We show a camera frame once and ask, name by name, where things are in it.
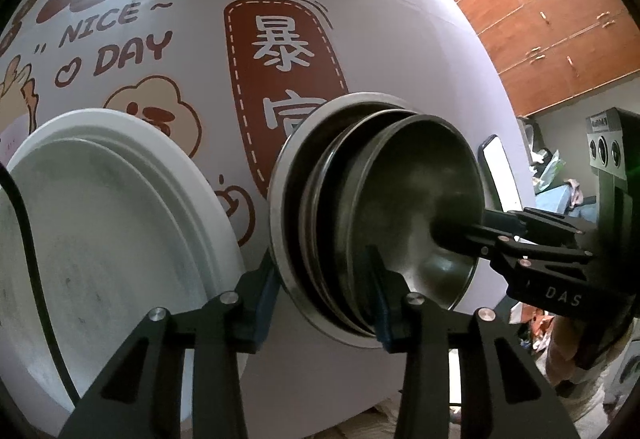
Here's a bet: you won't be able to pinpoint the small white plate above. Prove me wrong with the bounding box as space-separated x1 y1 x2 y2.
0 136 236 420

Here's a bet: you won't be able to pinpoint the medium steel bowl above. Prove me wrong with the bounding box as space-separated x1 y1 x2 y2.
300 106 426 337

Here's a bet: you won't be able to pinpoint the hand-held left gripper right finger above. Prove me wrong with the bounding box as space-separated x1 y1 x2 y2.
366 246 581 439

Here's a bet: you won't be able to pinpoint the green plastic bag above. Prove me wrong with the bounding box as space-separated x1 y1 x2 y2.
530 149 571 192

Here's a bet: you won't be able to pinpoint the large white plate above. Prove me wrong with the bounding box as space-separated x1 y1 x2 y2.
0 108 246 439

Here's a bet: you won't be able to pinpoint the black cable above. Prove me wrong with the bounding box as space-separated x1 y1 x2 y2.
0 164 81 402

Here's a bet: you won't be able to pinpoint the wooden wall cabinet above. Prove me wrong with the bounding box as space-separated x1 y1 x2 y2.
400 0 640 117

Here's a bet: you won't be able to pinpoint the printed cartoon tablecloth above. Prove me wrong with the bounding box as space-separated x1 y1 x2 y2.
0 0 536 439

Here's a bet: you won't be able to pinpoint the black smartphone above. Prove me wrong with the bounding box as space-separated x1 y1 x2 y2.
477 134 526 214

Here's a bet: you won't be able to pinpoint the blue cloth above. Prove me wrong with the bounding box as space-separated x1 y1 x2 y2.
535 184 596 220

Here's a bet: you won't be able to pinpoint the person's right forearm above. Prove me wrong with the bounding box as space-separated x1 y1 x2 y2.
542 314 626 422

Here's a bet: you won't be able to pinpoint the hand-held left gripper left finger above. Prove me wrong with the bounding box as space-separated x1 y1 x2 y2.
57 259 281 439

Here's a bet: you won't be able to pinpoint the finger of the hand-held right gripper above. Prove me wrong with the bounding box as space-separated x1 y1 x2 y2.
431 219 596 271
477 208 588 241

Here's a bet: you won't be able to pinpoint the small steel bowl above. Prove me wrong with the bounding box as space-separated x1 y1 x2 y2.
334 114 488 335

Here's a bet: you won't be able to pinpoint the large steel bowl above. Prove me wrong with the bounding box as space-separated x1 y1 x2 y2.
267 91 481 350

